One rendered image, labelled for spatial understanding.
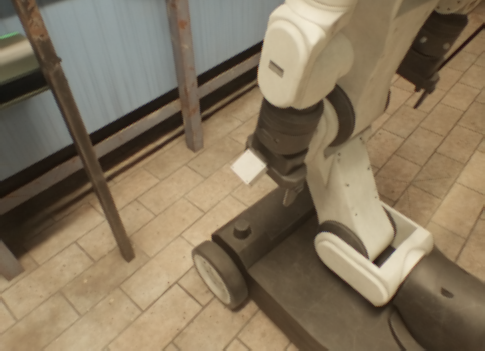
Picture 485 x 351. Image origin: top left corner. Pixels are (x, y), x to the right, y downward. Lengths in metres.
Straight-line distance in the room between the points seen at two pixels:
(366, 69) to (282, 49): 0.25
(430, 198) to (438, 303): 0.72
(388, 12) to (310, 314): 0.68
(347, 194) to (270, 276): 0.32
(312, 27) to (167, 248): 0.98
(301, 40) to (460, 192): 1.27
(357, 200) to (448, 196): 0.75
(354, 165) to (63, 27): 0.81
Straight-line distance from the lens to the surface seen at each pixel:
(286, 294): 0.97
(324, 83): 0.49
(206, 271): 1.13
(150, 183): 1.47
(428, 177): 1.61
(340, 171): 0.80
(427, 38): 0.86
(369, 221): 0.89
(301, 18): 0.42
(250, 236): 1.00
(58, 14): 1.11
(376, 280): 0.86
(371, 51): 0.64
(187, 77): 1.36
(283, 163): 0.57
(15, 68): 0.85
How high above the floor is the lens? 1.03
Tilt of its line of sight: 44 degrees down
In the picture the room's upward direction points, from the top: straight up
